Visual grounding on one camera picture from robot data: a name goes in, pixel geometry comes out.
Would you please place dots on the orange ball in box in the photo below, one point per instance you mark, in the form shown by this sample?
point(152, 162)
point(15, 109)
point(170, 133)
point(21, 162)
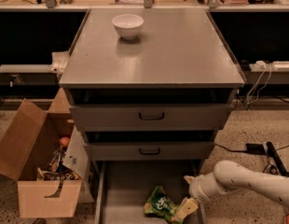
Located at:
point(64, 141)

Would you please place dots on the top grey drawer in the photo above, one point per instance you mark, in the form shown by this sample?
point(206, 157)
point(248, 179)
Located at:
point(126, 118)

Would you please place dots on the green rice chip bag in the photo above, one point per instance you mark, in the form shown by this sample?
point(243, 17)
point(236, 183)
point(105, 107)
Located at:
point(160, 205)

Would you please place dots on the white power strip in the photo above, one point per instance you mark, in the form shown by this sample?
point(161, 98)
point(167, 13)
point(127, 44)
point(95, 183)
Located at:
point(281, 65)

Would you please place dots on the snack packages in box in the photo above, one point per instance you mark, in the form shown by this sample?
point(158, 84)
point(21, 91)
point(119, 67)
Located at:
point(56, 170)

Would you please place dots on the open cardboard box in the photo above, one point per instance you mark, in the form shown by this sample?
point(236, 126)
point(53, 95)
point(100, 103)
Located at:
point(27, 147)

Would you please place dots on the black power adapter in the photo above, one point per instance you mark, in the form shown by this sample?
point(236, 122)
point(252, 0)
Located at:
point(256, 149)

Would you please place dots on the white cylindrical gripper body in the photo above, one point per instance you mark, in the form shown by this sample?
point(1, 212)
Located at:
point(196, 189)

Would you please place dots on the white ceramic bowl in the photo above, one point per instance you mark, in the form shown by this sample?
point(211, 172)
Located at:
point(128, 26)

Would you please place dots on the black pole on floor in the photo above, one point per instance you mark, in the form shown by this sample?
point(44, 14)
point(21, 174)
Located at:
point(272, 152)

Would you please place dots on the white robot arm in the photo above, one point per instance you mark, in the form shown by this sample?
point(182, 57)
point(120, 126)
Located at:
point(229, 177)

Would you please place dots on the middle grey drawer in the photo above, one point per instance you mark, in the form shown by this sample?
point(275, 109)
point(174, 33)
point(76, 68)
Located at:
point(145, 151)

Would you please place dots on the grey drawer cabinet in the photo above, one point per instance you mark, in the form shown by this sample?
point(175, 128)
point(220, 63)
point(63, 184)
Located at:
point(177, 59)

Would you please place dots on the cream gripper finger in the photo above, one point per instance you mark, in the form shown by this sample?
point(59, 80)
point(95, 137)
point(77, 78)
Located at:
point(186, 207)

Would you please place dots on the bottom open grey drawer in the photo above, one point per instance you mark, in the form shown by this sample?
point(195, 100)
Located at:
point(125, 186)

